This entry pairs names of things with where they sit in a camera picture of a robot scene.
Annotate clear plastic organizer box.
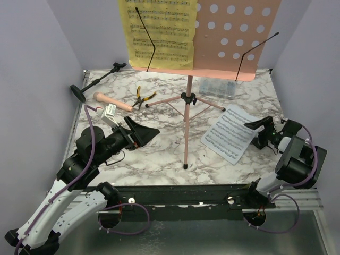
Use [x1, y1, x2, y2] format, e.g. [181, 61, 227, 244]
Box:
[199, 78, 237, 99]

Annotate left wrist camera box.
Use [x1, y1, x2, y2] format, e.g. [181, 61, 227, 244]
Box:
[100, 104, 119, 128]

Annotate yellow handled pliers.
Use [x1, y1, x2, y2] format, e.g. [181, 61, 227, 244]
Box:
[132, 86, 157, 110]

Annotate white paper sheet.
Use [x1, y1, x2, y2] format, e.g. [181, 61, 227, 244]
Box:
[200, 105, 259, 165]

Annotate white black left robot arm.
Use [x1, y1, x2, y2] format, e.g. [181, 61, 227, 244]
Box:
[5, 116, 160, 254]

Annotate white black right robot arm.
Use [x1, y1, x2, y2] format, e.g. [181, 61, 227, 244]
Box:
[241, 116, 327, 208]

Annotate pink perforated music stand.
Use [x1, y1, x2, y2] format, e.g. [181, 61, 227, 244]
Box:
[116, 0, 282, 169]

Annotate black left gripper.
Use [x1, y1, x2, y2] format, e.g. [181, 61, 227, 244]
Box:
[95, 115, 160, 165]

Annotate yellow sheet music page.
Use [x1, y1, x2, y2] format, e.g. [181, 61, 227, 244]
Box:
[118, 0, 198, 70]

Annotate pink toy microphone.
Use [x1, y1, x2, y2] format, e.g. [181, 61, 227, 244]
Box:
[93, 92, 133, 112]

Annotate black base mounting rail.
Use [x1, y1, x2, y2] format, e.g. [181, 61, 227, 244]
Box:
[54, 181, 292, 221]

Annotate black microphone stand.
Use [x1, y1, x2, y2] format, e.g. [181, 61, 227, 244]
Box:
[70, 62, 127, 103]

